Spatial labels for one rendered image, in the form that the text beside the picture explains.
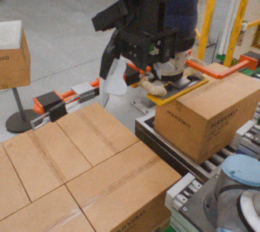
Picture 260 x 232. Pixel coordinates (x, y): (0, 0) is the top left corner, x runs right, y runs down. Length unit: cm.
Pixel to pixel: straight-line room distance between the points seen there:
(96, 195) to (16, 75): 131
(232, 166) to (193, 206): 24
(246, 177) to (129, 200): 87
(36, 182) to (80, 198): 30
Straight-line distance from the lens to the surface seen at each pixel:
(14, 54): 225
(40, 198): 156
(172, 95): 113
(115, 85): 41
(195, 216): 89
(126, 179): 155
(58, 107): 86
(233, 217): 65
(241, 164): 75
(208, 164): 170
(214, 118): 143
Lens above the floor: 179
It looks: 37 degrees down
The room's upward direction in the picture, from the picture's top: straight up
